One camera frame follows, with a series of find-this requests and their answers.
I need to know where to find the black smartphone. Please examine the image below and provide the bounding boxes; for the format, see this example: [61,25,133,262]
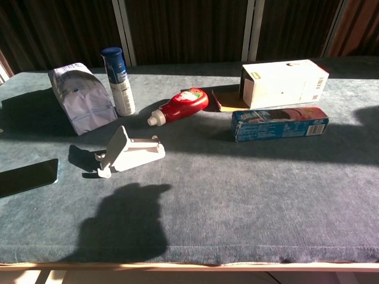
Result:
[0,158,59,199]

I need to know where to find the red ketchup squeeze bottle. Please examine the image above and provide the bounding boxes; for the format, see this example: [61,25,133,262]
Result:
[147,87,210,127]

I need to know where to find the brown cardboard piece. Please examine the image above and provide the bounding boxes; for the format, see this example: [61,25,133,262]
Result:
[211,89,250,113]

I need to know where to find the green white box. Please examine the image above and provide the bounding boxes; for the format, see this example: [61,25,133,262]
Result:
[95,125,166,179]

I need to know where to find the grey-blue tablecloth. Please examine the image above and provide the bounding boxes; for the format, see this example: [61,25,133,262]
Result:
[0,56,379,265]

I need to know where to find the white spray can blue cap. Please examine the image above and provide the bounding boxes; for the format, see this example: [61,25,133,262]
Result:
[100,47,136,117]

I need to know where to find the blue and red cookie box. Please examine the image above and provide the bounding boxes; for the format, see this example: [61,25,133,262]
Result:
[231,106,330,143]

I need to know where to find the white cardboard box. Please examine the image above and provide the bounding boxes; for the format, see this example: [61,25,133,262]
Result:
[238,59,330,110]

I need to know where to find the dark brown curtain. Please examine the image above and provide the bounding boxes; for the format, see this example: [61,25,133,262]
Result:
[123,0,250,66]
[255,0,339,62]
[0,0,131,74]

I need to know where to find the silver snack bag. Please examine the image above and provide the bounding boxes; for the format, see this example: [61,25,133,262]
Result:
[47,62,118,136]

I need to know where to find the orange-red curtain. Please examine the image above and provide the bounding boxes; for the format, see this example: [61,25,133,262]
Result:
[326,0,379,58]

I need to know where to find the white window frame post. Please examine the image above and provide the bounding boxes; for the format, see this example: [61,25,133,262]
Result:
[111,0,138,67]
[320,0,348,59]
[240,0,266,63]
[0,49,15,86]

